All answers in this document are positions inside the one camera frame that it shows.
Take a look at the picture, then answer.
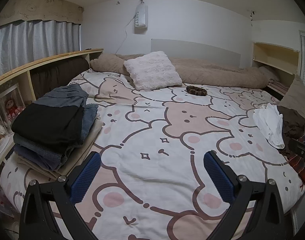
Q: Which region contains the white hanging bag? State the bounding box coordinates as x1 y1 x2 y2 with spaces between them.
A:
134 1 148 34

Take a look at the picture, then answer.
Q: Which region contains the white shirt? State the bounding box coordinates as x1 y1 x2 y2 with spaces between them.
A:
253 104 285 148

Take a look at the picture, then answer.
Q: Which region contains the white fluffy pillow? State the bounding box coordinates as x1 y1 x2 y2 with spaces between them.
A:
124 51 183 91

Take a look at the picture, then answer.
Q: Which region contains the leopard print scrunchie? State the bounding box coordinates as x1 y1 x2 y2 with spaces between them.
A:
187 86 207 97

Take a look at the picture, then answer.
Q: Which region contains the brown crumpled garment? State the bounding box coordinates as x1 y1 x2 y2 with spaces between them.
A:
277 106 305 140

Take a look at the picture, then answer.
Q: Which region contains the clear doll display case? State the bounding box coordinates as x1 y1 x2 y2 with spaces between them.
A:
0 82 26 157

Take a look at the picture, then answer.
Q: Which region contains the beige fleece blanket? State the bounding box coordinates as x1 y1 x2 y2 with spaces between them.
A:
90 53 280 88

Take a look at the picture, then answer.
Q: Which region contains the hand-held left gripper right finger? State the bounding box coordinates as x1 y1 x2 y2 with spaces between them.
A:
203 151 285 240

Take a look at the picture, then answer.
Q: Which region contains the small wooden shelf unit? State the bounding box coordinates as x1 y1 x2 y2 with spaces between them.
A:
252 42 299 100

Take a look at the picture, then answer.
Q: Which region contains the white cable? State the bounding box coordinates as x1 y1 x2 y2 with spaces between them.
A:
116 17 137 55

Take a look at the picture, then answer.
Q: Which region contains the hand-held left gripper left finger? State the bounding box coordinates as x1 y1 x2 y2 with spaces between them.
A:
19 151 102 240

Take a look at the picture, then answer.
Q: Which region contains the black folded garment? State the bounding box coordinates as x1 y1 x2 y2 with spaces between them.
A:
11 102 86 148

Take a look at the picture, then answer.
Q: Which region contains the red plaid cloth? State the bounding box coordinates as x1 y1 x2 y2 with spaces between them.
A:
280 127 305 188

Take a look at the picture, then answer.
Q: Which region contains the light blue folded garment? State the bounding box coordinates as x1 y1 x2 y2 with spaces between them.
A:
80 103 99 142

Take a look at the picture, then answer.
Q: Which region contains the bear print blanket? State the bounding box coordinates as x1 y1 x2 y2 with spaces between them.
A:
0 71 305 240

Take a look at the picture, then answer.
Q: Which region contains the grey curtain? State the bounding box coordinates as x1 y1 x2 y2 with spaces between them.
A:
0 20 81 74

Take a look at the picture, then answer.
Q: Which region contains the long wooden bedside shelf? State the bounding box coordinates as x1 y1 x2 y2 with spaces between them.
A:
0 48 104 178

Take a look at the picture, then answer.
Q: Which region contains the doll in red dress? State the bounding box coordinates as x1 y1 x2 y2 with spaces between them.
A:
5 99 24 120

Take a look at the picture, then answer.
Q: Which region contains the beige scalloped valance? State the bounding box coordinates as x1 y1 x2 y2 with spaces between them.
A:
0 0 84 28

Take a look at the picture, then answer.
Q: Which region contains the beige cushion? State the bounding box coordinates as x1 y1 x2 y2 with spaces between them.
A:
279 75 305 122

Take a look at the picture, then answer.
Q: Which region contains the dark brown cushion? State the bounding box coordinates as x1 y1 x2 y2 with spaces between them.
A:
30 56 90 100

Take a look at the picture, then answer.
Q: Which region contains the grey folded garment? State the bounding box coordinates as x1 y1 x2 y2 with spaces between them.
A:
33 84 89 108

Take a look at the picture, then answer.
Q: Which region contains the beige folded garment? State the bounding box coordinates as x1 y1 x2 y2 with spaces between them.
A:
15 119 103 179

